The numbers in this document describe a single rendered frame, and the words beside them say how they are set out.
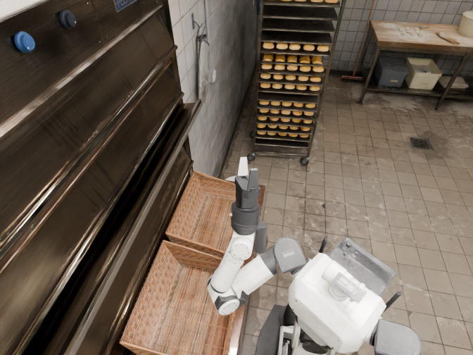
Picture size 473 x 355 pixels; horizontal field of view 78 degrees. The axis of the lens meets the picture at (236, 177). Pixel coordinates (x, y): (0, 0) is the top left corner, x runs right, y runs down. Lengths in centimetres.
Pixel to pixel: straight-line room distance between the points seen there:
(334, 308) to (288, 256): 21
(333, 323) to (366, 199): 238
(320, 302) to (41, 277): 83
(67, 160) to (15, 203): 19
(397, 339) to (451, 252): 230
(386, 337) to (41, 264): 101
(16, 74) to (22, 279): 53
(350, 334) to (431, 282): 203
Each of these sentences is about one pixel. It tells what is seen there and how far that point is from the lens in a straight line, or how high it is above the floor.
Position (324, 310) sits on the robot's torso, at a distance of 103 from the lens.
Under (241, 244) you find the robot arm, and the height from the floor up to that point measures 156.
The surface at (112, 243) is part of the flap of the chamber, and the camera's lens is 115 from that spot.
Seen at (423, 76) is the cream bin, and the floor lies 42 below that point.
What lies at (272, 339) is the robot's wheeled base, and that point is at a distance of 223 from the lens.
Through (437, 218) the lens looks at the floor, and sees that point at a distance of 348.
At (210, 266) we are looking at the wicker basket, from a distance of 189.
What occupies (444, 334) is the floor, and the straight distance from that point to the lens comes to 284.
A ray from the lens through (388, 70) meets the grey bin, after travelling 480.
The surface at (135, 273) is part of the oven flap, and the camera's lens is 157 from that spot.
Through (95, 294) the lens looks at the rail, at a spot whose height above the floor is 144.
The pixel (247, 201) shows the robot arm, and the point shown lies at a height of 167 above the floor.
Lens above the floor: 231
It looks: 46 degrees down
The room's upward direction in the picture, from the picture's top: straight up
